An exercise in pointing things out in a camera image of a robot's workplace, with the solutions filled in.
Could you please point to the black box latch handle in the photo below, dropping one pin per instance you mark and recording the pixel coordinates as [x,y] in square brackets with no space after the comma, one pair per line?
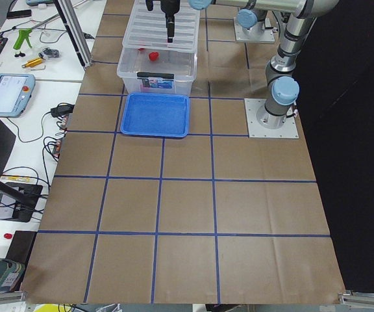
[146,74]

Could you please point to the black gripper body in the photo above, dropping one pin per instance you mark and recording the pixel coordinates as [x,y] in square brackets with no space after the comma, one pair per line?
[169,7]

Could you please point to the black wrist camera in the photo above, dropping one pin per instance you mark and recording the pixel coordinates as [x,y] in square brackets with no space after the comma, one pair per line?
[149,4]

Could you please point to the black power adapter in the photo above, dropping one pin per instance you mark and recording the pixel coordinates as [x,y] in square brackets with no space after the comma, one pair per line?
[62,110]

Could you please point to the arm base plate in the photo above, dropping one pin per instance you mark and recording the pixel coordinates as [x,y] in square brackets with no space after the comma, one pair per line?
[261,124]
[262,32]

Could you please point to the blue plastic tray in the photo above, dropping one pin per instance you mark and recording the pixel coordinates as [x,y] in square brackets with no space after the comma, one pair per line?
[156,115]

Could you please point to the clear plastic box lid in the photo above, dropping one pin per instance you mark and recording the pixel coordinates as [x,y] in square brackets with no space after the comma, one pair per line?
[147,29]

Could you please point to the green handled reacher grabber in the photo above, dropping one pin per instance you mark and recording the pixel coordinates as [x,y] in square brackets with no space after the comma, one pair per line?
[23,36]

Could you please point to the clear plastic storage box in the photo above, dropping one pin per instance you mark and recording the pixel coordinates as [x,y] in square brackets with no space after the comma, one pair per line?
[182,65]

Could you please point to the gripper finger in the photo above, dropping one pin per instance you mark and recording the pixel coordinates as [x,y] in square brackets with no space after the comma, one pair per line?
[170,26]

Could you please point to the black monitor stand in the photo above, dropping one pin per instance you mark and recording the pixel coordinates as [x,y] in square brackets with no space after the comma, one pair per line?
[18,201]

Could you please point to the teach pendant tablet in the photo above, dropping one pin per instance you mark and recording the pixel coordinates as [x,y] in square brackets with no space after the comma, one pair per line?
[15,93]

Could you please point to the aluminium frame post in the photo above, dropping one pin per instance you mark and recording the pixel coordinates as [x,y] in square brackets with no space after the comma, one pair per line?
[70,21]

